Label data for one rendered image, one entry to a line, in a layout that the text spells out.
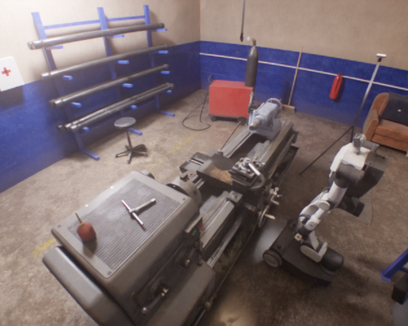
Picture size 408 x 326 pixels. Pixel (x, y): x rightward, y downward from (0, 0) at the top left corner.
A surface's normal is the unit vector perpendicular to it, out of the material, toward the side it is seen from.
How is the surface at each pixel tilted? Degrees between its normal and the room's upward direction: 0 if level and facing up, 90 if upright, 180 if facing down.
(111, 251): 0
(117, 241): 0
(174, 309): 32
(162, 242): 45
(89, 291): 0
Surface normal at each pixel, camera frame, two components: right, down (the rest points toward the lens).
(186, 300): 0.44, -0.50
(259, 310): 0.00, -0.79
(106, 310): 0.60, -0.31
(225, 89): -0.24, 0.59
